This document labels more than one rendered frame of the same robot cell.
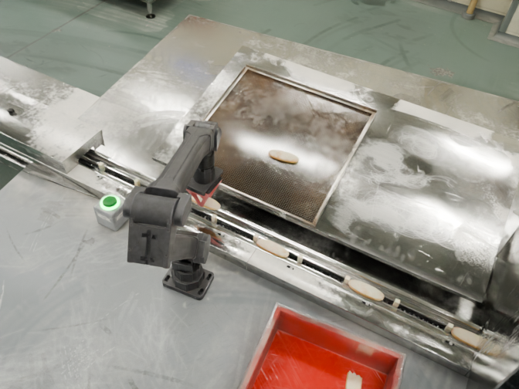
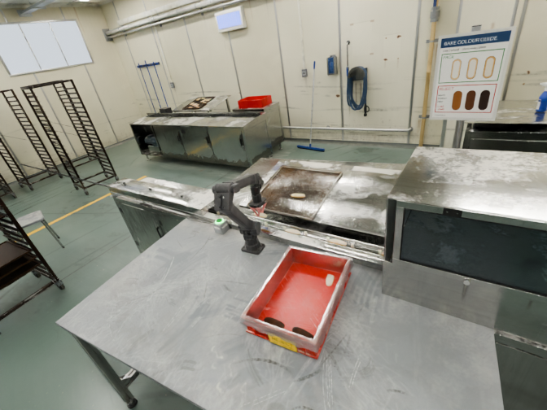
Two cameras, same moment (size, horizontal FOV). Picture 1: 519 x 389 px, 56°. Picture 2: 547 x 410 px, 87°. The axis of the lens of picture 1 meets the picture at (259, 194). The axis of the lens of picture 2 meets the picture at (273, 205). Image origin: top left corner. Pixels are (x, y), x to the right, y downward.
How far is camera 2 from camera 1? 64 cm
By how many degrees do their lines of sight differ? 21
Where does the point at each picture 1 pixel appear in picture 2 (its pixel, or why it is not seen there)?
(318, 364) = (312, 273)
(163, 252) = (227, 202)
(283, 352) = (295, 269)
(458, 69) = not seen: hidden behind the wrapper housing
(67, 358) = (198, 279)
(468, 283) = not seen: hidden behind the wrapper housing
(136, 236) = (216, 198)
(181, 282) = (248, 246)
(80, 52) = not seen: hidden behind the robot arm
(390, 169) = (349, 193)
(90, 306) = (209, 260)
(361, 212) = (334, 211)
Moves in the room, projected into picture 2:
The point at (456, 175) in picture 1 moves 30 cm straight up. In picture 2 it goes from (382, 190) to (384, 143)
